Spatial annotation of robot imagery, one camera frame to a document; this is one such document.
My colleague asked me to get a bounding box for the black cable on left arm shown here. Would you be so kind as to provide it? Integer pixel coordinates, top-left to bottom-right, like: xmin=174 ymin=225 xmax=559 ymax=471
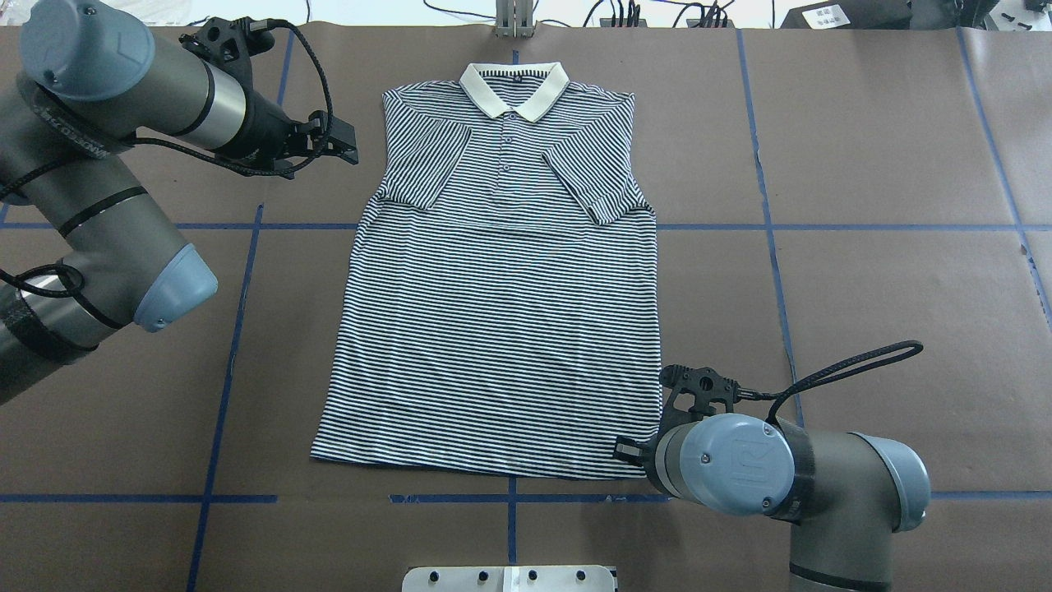
xmin=0 ymin=21 xmax=338 ymax=330

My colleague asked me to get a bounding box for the black box with label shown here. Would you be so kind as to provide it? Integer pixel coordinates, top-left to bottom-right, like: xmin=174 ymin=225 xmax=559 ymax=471
xmin=778 ymin=1 xmax=913 ymax=30

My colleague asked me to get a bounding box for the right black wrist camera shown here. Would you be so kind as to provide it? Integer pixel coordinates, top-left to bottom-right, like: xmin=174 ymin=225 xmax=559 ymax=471
xmin=660 ymin=364 xmax=741 ymax=432

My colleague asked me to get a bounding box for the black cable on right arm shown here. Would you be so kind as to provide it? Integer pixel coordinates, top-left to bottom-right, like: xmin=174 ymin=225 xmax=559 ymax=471
xmin=736 ymin=340 xmax=925 ymax=424

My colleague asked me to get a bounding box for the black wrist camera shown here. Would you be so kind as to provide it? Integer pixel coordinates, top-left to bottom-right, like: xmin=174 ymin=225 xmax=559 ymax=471
xmin=179 ymin=16 xmax=275 ymax=84
xmin=660 ymin=364 xmax=741 ymax=432

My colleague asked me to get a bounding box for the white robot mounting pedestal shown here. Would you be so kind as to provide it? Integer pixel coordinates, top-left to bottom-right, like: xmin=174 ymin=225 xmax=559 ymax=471
xmin=401 ymin=563 xmax=619 ymax=591

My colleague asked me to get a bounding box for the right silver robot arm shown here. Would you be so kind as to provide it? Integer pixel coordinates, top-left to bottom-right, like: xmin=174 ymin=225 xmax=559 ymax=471
xmin=612 ymin=409 xmax=932 ymax=591

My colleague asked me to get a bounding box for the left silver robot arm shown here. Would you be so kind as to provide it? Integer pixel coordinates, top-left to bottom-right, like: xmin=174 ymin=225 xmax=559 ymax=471
xmin=1 ymin=1 xmax=358 ymax=402

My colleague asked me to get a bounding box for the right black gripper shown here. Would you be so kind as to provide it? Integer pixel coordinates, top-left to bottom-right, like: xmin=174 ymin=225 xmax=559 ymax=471
xmin=612 ymin=436 xmax=654 ymax=469

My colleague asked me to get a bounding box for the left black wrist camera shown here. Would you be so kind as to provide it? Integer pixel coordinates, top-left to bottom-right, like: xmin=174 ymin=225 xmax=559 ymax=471
xmin=179 ymin=16 xmax=275 ymax=84

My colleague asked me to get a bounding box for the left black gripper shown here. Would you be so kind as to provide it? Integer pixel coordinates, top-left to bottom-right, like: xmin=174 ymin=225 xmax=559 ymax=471
xmin=230 ymin=93 xmax=358 ymax=178

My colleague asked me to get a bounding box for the navy white striped polo shirt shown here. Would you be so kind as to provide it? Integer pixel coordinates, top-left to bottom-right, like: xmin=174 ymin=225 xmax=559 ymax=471
xmin=309 ymin=62 xmax=662 ymax=479

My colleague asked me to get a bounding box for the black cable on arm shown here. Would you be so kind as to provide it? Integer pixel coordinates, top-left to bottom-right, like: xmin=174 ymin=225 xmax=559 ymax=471
xmin=736 ymin=340 xmax=925 ymax=424
xmin=0 ymin=21 xmax=338 ymax=330

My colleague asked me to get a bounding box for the aluminium frame post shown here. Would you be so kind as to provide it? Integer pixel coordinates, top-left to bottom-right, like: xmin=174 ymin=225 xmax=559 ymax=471
xmin=495 ymin=0 xmax=537 ymax=39

